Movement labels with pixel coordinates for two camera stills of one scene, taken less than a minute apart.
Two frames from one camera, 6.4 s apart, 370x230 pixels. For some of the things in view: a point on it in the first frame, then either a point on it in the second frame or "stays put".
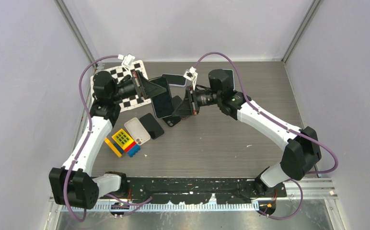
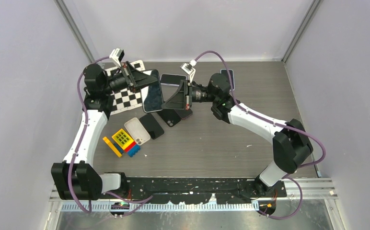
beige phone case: (137, 131) stays put
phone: (226, 75) stays put
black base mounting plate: (201, 189) stays put
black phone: (151, 126) stays put
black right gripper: (186, 109) -> (178, 100)
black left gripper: (144, 87) -> (137, 78)
